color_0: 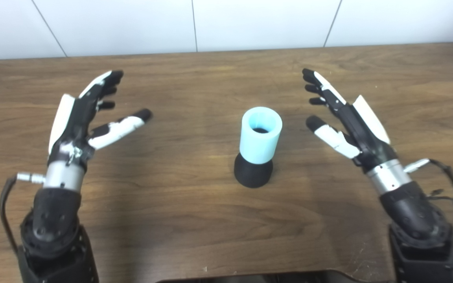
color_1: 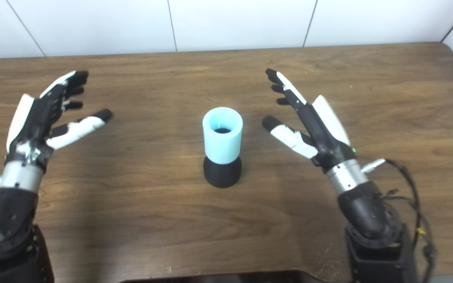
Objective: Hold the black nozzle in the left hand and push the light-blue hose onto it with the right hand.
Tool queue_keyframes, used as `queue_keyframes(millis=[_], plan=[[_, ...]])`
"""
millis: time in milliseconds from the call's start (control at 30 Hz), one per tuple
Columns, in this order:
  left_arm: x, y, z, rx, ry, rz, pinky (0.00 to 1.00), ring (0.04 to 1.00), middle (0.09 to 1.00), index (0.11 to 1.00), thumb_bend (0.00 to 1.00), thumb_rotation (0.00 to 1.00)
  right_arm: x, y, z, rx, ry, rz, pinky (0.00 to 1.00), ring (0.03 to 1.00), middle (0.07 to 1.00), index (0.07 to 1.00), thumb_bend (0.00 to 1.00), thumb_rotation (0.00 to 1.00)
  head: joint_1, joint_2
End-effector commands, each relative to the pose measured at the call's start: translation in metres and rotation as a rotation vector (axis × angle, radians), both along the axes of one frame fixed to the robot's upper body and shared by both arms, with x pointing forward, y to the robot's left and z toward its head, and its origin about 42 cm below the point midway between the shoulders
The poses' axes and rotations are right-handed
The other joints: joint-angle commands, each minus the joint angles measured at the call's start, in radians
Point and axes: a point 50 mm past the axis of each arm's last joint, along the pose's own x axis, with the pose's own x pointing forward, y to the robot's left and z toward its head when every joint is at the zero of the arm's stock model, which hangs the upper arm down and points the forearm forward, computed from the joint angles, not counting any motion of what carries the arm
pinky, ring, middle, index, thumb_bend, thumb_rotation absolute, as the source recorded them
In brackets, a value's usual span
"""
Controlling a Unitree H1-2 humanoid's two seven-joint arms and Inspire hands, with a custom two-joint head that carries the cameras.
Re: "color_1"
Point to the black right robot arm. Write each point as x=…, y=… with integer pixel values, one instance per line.
x=372, y=228

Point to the white and black left hand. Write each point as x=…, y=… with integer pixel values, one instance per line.
x=37, y=118

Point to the white and black right hand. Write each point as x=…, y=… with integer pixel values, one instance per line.
x=321, y=125

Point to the black nozzle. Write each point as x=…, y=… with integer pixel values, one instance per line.
x=222, y=173

